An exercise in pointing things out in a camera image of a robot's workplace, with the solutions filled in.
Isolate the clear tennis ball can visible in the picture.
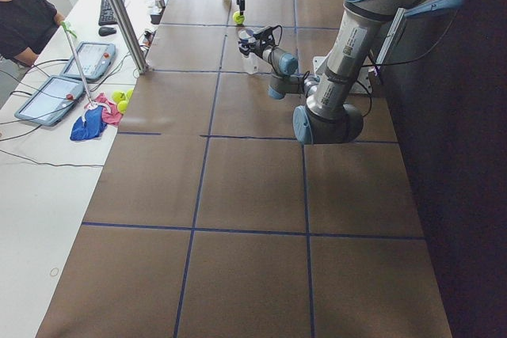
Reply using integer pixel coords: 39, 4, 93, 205
238, 28, 258, 74

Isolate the yellow Roland Garros tennis ball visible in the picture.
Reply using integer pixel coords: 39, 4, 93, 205
233, 11, 245, 25

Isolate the spare tennis ball right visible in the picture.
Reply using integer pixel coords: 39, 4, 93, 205
125, 89, 134, 101

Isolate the spare tennis ball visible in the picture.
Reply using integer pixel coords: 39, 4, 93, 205
125, 89, 134, 101
116, 100, 129, 114
111, 90, 126, 104

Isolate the spare tennis ball lower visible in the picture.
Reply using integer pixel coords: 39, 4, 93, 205
116, 100, 129, 114

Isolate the spare tennis ball left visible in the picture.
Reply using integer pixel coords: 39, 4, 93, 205
111, 90, 126, 104

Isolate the black keyboard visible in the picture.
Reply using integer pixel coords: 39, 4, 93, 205
98, 0, 117, 26

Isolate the black computer mouse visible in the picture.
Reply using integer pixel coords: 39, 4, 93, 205
98, 26, 116, 36

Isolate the pink cloth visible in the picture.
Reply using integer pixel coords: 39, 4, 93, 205
95, 93, 123, 127

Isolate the far teach pendant tablet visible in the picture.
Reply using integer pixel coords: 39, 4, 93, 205
76, 42, 116, 83

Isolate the teach pendant tablet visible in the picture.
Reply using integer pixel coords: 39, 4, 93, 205
76, 42, 116, 83
14, 75, 85, 127

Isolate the blue cloth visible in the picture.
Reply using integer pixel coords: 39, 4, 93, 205
70, 107, 106, 141

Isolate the near teach pendant tablet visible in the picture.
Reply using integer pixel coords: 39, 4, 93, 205
14, 75, 85, 127

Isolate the person in black shirt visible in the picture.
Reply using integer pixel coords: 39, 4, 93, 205
0, 0, 66, 68

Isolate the aluminium frame post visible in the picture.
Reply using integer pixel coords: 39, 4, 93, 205
109, 0, 149, 75

